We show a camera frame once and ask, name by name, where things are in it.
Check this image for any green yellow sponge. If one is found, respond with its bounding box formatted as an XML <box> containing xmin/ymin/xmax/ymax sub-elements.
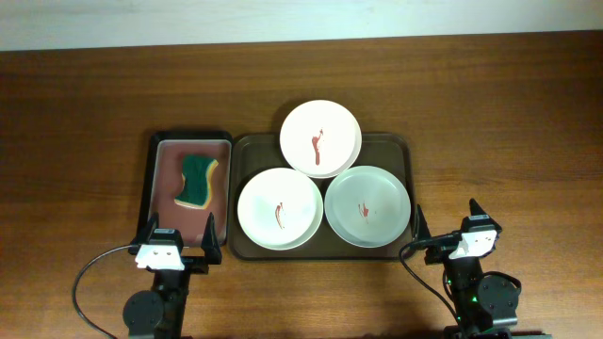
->
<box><xmin>174</xmin><ymin>154</ymin><xmax>219</xmax><ymax>209</ymax></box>

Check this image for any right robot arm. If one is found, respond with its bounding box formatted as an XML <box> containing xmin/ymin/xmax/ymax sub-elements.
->
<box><xmin>407</xmin><ymin>199</ymin><xmax>522</xmax><ymax>338</ymax></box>

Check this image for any white plate top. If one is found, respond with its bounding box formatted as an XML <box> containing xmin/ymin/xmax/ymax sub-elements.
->
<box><xmin>279</xmin><ymin>100</ymin><xmax>362</xmax><ymax>179</ymax></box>

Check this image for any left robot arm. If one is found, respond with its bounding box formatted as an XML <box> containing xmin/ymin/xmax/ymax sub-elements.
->
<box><xmin>122</xmin><ymin>213</ymin><xmax>222</xmax><ymax>339</ymax></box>

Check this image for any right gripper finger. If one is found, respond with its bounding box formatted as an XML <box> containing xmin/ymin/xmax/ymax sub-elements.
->
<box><xmin>469</xmin><ymin>198</ymin><xmax>489</xmax><ymax>218</ymax></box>
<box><xmin>414</xmin><ymin>204</ymin><xmax>432</xmax><ymax>240</ymax></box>

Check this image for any white plate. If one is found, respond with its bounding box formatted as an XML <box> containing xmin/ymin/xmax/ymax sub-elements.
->
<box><xmin>279</xmin><ymin>100</ymin><xmax>362</xmax><ymax>179</ymax></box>
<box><xmin>236</xmin><ymin>168</ymin><xmax>324</xmax><ymax>250</ymax></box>

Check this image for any black tray with red water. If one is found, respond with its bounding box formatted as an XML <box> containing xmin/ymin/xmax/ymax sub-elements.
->
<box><xmin>137</xmin><ymin>130</ymin><xmax>234</xmax><ymax>247</ymax></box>

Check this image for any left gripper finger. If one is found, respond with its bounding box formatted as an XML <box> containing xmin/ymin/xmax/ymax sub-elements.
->
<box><xmin>136</xmin><ymin>213</ymin><xmax>159</xmax><ymax>246</ymax></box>
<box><xmin>201</xmin><ymin>213</ymin><xmax>220</xmax><ymax>258</ymax></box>

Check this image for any grey-white plate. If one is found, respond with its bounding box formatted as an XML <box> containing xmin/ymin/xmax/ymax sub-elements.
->
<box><xmin>324</xmin><ymin>166</ymin><xmax>411</xmax><ymax>249</ymax></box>

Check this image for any brown serving tray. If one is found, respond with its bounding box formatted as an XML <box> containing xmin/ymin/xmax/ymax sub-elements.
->
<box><xmin>226</xmin><ymin>133</ymin><xmax>418</xmax><ymax>261</ymax></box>

